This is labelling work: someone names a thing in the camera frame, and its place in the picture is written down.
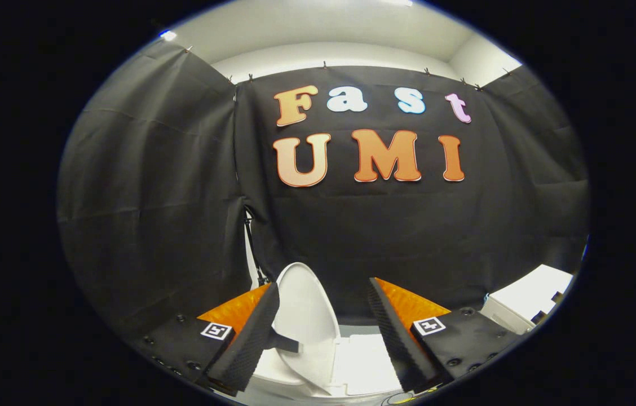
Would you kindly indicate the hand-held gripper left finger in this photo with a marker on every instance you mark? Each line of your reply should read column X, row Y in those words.
column 247, row 344

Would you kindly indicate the black backdrop cloth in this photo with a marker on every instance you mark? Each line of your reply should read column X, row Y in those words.
column 352, row 237

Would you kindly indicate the black metal stand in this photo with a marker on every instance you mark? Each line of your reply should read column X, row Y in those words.
column 262, row 276

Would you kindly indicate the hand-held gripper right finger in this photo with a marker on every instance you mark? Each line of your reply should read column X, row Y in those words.
column 397, row 344

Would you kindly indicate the white drawer cabinet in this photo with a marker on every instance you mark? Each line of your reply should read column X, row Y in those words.
column 532, row 293

